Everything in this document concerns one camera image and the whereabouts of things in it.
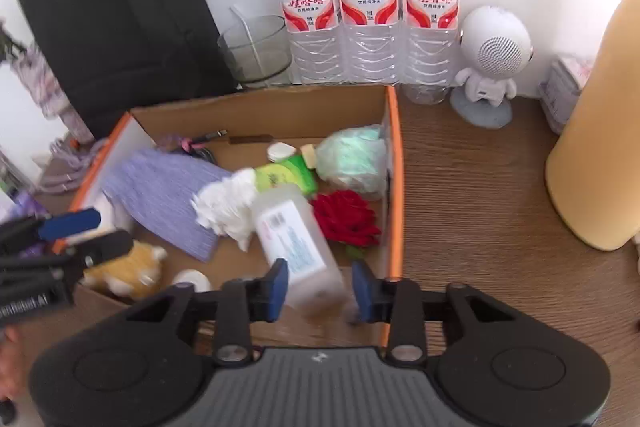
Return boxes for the green tissue pack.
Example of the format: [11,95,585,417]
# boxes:
[255,155,318,197]

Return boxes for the clear glass cup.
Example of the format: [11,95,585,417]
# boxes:
[218,5,293,91]

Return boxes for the white round lid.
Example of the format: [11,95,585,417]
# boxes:
[171,269,213,293]

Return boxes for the middle water bottle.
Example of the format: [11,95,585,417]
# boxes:
[340,0,400,84]

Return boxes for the water bottle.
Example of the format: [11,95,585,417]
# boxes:
[279,0,345,84]
[401,0,461,105]
[340,0,400,84]

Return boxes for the person left hand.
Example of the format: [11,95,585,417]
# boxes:
[0,326,27,400]

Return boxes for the left water bottle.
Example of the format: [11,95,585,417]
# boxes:
[279,0,345,84]

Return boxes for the purple fabric pouch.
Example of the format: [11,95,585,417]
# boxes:
[102,148,231,262]

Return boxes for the right water bottle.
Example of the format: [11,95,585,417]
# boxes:
[401,0,461,105]

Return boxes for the black paper bag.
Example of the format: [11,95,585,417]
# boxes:
[18,0,236,139]

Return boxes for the small yellow eraser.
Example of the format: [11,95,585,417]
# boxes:
[299,144,317,170]

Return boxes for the grey purple cord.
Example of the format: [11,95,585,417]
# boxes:
[31,135,109,198]

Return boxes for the red cardboard box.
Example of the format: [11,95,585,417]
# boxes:
[70,86,404,346]

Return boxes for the white robot speaker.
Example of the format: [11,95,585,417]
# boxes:
[449,5,534,130]

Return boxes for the white tissue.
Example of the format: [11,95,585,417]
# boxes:
[191,168,258,251]

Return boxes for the white cotton swab box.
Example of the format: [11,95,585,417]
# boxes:
[252,184,346,315]

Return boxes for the purple ceramic vase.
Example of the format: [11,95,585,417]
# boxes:
[9,43,94,144]

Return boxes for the yellow thermos jug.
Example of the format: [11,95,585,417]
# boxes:
[544,0,639,251]

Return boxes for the purple tissue pack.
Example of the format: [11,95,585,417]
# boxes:
[0,190,49,229]

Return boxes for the small stacked boxes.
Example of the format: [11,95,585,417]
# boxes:
[538,54,594,135]

